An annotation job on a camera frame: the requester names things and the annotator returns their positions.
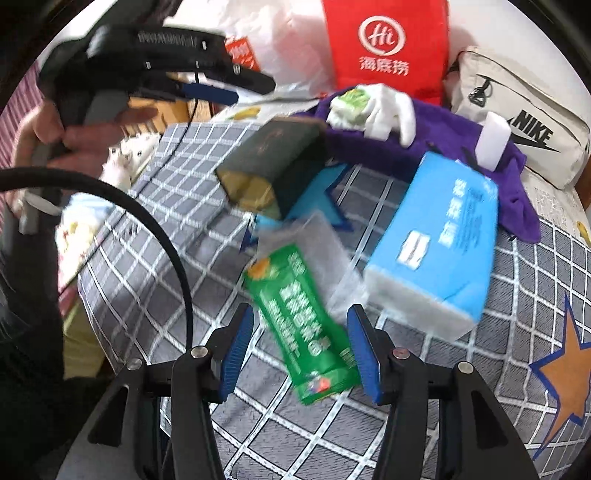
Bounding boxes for green flower print packet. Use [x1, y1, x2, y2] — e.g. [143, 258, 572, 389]
[243, 244, 363, 406]

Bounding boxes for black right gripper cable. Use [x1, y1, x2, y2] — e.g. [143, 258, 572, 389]
[0, 167, 194, 356]

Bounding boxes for beige waist bag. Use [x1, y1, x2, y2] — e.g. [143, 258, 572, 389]
[445, 45, 591, 190]

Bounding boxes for wooden nightstand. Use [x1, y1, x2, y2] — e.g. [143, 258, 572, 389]
[124, 92, 218, 139]

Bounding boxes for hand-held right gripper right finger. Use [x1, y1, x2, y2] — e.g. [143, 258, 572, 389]
[346, 304, 541, 480]

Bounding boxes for white plastic shopping bag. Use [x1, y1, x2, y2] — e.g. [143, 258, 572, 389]
[203, 0, 333, 100]

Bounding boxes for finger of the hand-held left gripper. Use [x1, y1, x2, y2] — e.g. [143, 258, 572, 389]
[203, 60, 277, 95]
[139, 82, 239, 104]

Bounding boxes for purple towel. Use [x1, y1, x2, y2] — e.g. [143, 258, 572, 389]
[293, 90, 542, 244]

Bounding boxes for light green tissue pack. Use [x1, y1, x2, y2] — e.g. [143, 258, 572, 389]
[327, 88, 377, 130]

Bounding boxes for white glove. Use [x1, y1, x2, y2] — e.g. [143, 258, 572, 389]
[365, 83, 416, 147]

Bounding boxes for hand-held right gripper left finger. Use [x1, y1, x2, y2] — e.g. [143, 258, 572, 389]
[65, 303, 256, 480]

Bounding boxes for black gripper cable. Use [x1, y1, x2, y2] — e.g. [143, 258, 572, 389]
[134, 69, 200, 204]
[0, 167, 194, 356]

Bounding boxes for blue tissue pack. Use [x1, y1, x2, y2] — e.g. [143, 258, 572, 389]
[365, 151, 500, 343]

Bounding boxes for white foam block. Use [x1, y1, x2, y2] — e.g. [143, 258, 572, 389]
[478, 112, 512, 171]

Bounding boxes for grey checkered blanket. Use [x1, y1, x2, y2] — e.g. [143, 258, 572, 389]
[76, 121, 591, 480]

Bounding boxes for dark green tin box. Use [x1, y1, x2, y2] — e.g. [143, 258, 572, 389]
[215, 116, 328, 220]

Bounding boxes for floral quilt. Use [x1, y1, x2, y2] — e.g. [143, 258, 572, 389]
[55, 138, 158, 379]

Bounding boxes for red paper bag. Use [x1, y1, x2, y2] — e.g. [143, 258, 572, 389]
[322, 0, 451, 108]

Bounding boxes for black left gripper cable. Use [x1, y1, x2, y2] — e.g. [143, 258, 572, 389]
[134, 69, 200, 204]

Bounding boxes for person's left hand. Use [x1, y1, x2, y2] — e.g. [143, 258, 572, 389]
[16, 104, 158, 167]

